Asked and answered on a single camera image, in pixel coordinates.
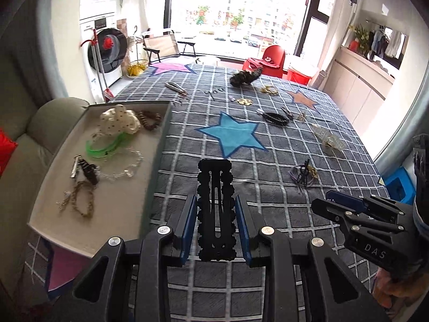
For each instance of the beige cabinet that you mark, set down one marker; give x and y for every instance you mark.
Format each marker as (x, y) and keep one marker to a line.
(355, 80)

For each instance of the cream polka dot scrunchie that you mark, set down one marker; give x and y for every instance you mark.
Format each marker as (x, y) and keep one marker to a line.
(117, 120)

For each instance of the red plastic chair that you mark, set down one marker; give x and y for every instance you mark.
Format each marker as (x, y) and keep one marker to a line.
(276, 55)

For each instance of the blue stool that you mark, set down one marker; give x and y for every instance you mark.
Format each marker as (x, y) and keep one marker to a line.
(398, 184)

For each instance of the beige tray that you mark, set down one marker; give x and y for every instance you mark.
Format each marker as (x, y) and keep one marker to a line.
(124, 208)

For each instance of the silver hair clip pair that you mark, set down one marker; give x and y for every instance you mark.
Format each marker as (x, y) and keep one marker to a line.
(176, 88)

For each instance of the black fluffy hair claw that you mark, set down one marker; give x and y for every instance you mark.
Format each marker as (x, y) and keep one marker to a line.
(243, 77)

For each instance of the black scalloped hair clip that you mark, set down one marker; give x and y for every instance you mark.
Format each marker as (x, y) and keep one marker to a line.
(216, 253)

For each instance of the black oval hair clip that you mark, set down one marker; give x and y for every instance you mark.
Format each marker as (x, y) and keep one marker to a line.
(276, 118)

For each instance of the gold leaf hair accessory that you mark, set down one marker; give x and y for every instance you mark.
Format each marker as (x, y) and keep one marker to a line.
(268, 90)

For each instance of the red mop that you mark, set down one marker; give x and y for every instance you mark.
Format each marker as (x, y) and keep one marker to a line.
(109, 94)

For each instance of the basket of yellow items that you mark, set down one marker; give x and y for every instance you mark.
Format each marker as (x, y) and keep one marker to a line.
(136, 69)

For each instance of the potted flower plant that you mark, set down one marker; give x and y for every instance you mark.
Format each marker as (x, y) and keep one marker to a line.
(358, 38)

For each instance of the clear hair claw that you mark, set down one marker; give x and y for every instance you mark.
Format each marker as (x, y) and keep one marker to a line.
(330, 141)

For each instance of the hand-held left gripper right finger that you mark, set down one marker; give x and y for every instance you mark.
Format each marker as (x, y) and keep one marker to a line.
(242, 228)

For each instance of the white washing machine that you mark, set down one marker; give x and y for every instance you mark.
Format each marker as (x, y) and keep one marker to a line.
(110, 70)

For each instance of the small gold hair clip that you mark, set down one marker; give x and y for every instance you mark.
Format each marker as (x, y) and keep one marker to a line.
(301, 117)

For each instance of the beige folding chair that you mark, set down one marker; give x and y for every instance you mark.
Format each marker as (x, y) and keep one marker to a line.
(164, 45)

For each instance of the dark brown hair clip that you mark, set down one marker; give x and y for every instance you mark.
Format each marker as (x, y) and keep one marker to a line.
(90, 174)

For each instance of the grey-green sofa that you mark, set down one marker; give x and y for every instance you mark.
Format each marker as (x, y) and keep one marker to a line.
(33, 161)

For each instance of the gold flower hair accessory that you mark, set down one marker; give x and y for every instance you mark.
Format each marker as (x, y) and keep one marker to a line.
(244, 102)

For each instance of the grey plaid star blanket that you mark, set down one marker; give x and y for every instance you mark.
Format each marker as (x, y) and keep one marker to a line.
(268, 208)

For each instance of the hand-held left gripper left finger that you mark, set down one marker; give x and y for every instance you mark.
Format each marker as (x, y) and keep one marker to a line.
(188, 228)

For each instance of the small black hair pin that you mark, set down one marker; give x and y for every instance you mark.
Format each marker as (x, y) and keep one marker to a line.
(287, 112)

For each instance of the hanging clothes on rail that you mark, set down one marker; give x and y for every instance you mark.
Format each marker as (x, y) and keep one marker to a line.
(392, 45)

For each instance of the red bucket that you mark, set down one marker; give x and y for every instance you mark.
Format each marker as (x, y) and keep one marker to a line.
(301, 75)

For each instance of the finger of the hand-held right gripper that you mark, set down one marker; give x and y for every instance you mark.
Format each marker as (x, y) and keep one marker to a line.
(330, 209)
(345, 199)

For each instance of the red cushion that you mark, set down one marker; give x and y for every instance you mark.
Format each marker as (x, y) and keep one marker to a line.
(6, 151)

